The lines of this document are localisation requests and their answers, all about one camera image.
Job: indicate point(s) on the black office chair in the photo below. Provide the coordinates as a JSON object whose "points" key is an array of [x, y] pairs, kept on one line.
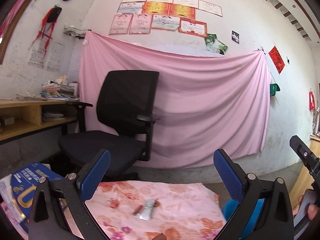
{"points": [[125, 104]]}

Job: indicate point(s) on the green photo poster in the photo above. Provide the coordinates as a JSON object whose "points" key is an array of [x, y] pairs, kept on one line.
{"points": [[215, 45]]}

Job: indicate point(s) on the wooden cabinet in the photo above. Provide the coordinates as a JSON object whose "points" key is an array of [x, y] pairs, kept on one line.
{"points": [[304, 179]]}

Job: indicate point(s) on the stack of books papers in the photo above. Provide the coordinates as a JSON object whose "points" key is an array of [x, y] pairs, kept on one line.
{"points": [[57, 90]]}

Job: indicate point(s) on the blue cardboard box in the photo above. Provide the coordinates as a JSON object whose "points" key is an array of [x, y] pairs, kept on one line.
{"points": [[18, 189]]}

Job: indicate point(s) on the red hanging bag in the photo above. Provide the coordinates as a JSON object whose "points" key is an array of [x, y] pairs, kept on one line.
{"points": [[311, 101]]}

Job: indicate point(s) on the floral pink blanket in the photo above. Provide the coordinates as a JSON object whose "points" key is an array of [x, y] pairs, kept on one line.
{"points": [[182, 211]]}

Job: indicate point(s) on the green wall holder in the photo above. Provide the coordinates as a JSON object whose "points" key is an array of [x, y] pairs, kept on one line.
{"points": [[274, 87]]}

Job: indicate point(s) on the red diamond wall paper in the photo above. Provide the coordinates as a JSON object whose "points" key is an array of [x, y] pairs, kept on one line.
{"points": [[277, 59]]}

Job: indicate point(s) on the certificates on wall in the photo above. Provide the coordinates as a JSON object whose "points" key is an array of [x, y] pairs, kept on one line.
{"points": [[141, 16]]}

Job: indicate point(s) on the pink hanging cloth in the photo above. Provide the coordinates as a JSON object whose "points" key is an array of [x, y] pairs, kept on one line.
{"points": [[202, 103]]}

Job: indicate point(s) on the small dark photo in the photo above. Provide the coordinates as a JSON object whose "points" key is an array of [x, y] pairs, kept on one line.
{"points": [[235, 37]]}

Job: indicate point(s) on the wall rack with items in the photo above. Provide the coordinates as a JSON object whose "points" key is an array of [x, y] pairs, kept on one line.
{"points": [[74, 32]]}

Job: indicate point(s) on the wooden desk shelf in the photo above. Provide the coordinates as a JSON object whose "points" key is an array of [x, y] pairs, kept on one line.
{"points": [[22, 118]]}

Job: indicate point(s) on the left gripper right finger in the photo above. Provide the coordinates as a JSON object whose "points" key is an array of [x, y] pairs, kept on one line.
{"points": [[266, 202]]}

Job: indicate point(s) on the wall calendar sheets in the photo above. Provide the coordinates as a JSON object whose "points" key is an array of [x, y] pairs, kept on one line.
{"points": [[47, 58]]}

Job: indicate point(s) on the red black wall ornament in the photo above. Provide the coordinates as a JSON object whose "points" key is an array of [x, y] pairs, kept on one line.
{"points": [[47, 27]]}

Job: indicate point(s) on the white tube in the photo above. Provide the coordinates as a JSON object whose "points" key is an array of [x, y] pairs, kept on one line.
{"points": [[146, 211]]}

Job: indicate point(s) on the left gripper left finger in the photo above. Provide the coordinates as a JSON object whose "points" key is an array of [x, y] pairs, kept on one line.
{"points": [[47, 219]]}

